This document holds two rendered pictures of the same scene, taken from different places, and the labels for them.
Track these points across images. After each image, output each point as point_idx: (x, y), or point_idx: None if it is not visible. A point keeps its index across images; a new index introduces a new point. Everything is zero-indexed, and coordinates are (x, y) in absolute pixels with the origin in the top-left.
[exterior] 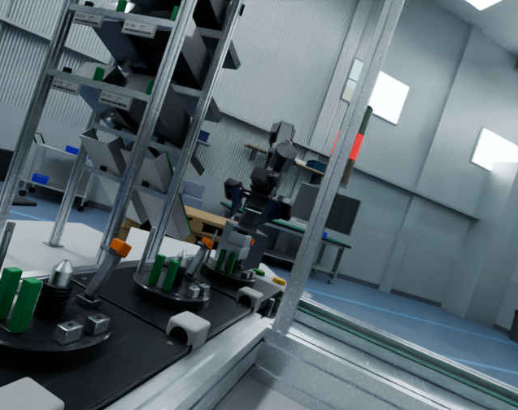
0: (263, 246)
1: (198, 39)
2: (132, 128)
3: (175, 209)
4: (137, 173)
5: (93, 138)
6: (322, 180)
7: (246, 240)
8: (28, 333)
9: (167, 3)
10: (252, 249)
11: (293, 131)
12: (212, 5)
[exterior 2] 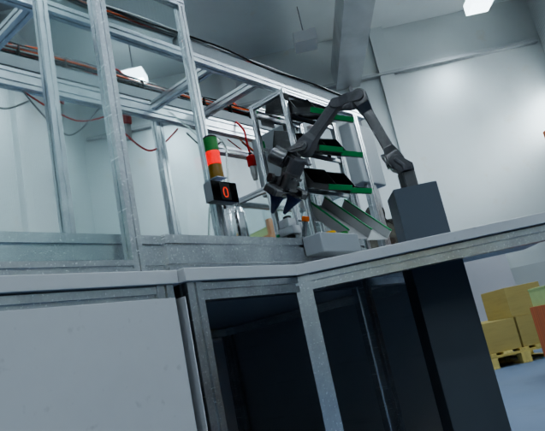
0: (395, 203)
1: (283, 133)
2: (325, 190)
3: (326, 221)
4: (275, 221)
5: (347, 203)
6: (221, 180)
7: (281, 222)
8: None
9: (305, 117)
10: (395, 211)
11: (342, 96)
12: (280, 112)
